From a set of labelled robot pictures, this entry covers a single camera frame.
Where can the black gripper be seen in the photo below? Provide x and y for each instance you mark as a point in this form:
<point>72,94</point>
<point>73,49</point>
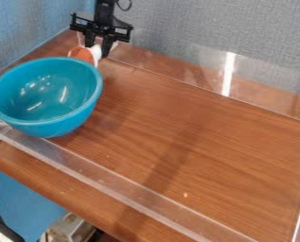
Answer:
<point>101,24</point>

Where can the white and brown toy mushroom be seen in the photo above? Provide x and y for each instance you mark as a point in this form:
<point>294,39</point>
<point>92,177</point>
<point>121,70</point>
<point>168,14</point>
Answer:
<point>89,54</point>

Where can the blue plastic bowl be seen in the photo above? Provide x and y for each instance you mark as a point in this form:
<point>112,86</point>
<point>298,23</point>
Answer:
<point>49,95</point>

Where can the white power strip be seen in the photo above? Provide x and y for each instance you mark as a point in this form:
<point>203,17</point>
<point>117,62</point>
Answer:
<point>69,229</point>

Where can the clear acrylic barrier wall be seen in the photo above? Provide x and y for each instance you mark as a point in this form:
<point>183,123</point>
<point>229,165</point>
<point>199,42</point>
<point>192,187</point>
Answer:
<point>188,155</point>

